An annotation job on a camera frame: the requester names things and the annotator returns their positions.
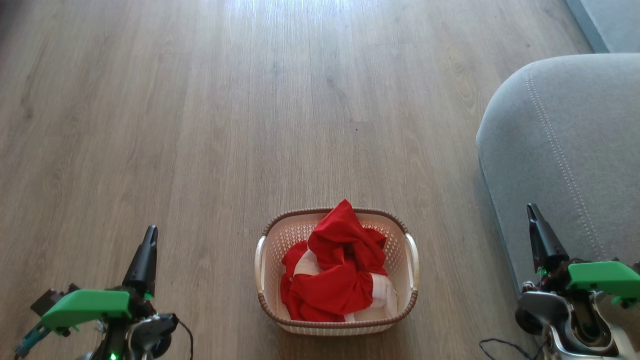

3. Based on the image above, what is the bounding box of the cream plastic laundry basket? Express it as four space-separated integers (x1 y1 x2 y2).
254 207 420 336

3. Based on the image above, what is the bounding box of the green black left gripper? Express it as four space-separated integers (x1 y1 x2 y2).
14 225 159 358

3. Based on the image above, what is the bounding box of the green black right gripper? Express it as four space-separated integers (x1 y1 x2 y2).
526 203 640 308

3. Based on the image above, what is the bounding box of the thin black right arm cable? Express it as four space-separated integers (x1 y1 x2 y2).
479 338 537 360

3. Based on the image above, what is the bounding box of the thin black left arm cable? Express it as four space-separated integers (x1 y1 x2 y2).
177 320 195 360

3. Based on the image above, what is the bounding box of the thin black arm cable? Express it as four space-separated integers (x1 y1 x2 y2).
479 338 537 360
177 320 195 360

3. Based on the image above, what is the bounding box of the grey fabric sofa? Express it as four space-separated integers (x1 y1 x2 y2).
476 0 640 351

